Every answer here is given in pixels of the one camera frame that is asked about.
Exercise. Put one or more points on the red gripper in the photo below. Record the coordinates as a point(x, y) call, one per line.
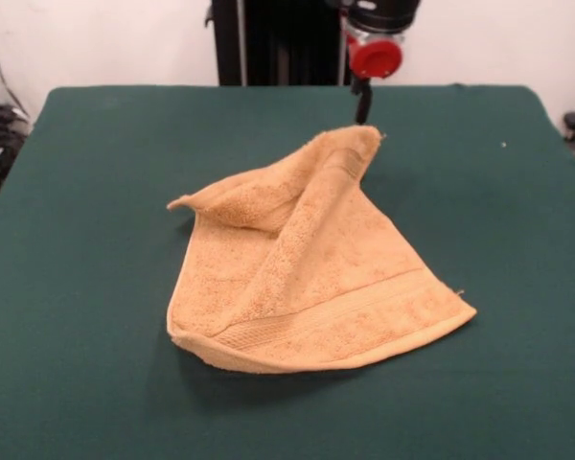
point(377, 58)

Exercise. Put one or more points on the tan terry towel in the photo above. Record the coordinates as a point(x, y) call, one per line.
point(326, 268)

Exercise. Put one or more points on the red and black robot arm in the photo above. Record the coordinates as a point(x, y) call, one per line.
point(383, 12)

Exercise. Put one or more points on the black metal stand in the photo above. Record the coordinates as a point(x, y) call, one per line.
point(278, 43)

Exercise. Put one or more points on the dark green table cloth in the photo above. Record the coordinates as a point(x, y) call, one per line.
point(76, 311)

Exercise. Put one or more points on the black equipment pile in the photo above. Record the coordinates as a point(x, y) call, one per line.
point(0, 139)

